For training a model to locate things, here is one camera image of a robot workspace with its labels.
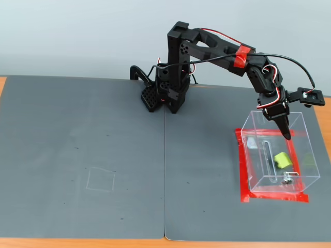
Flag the transparent acrylic box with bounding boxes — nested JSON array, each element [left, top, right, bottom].
[[240, 110, 321, 193]]

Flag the red white servo wires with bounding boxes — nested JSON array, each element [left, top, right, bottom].
[[157, 27, 284, 111]]

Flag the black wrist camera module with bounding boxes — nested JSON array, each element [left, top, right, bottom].
[[288, 87, 325, 108]]

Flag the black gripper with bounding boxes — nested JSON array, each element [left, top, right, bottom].
[[257, 87, 293, 142]]

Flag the green lego block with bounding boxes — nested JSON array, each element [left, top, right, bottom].
[[273, 151, 292, 169]]

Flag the red tape band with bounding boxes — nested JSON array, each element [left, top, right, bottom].
[[233, 44, 252, 69]]

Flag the black table clamp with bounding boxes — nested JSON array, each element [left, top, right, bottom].
[[129, 65, 154, 87]]

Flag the grey mat with red tape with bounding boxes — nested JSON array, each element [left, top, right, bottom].
[[163, 83, 331, 242]]

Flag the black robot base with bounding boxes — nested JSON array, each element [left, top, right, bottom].
[[140, 77, 191, 114]]

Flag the red tape frame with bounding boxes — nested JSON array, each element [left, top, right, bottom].
[[234, 113, 310, 204]]

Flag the silver metal box latch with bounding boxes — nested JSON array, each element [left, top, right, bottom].
[[281, 171, 299, 185]]

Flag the black camera cable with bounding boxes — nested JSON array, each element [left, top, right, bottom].
[[151, 53, 317, 91]]

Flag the grey mat with chalk square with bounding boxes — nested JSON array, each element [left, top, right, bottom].
[[0, 74, 166, 239]]

